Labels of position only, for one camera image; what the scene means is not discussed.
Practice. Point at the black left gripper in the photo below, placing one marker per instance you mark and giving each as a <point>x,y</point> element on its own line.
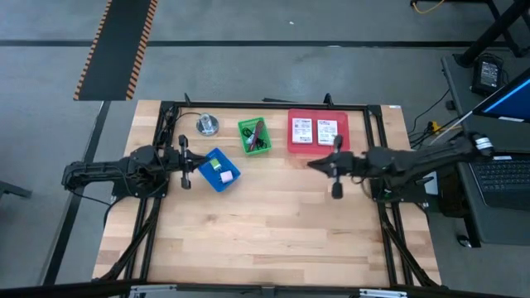
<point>178,161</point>

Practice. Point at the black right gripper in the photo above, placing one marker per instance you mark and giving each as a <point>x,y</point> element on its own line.
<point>348,165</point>

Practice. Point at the white labelled box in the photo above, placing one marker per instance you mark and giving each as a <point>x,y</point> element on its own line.
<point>302,131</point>
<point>327,132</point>

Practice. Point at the small pink charger block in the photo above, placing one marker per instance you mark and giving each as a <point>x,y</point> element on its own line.
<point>226,176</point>

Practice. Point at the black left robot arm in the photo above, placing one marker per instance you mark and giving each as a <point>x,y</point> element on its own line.
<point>107,169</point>

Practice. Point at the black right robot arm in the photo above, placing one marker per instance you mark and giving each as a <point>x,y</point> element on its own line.
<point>418,159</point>

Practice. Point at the red translucent plastic bin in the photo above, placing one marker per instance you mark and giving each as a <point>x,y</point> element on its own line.
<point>343,124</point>

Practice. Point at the blue plastic basket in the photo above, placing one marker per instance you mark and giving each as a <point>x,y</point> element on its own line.
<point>211,180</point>

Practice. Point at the green plastic basket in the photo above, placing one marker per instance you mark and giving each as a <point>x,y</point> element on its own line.
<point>267,140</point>

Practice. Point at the black hazard-striped floor mat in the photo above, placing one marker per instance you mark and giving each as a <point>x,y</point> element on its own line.
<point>118,45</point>

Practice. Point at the black laptop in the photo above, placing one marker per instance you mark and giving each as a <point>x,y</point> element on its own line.
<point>503,182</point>

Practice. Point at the black power adapter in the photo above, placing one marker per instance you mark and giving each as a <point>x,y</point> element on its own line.
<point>488,75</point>

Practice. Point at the tilted monitor blue screen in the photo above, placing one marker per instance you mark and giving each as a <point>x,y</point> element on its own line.
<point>509,101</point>

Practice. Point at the black stand leg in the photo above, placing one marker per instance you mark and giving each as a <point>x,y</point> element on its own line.
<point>492,33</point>

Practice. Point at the black aluminium table frame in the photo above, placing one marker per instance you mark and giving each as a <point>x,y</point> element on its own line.
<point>377,124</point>

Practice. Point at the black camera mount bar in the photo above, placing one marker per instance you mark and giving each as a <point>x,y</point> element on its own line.
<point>265,290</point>

